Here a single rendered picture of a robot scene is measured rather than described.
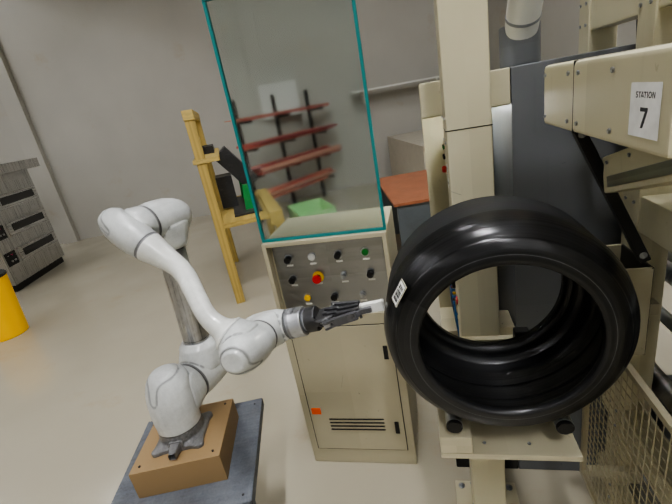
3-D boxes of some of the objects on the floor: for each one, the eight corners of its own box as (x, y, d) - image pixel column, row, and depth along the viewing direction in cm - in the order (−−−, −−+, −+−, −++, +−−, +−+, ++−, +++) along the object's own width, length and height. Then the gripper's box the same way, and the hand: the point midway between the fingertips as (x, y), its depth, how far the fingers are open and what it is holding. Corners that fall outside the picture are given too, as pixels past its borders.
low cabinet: (483, 163, 884) (481, 118, 852) (553, 182, 650) (553, 121, 617) (392, 180, 876) (387, 136, 844) (429, 206, 642) (423, 146, 610)
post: (470, 495, 187) (414, -219, 101) (501, 497, 184) (470, -239, 98) (474, 523, 175) (414, -260, 89) (507, 525, 172) (477, -284, 86)
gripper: (296, 321, 112) (378, 304, 105) (307, 298, 124) (382, 282, 117) (305, 343, 114) (386, 328, 108) (315, 319, 126) (389, 304, 120)
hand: (372, 306), depth 113 cm, fingers closed
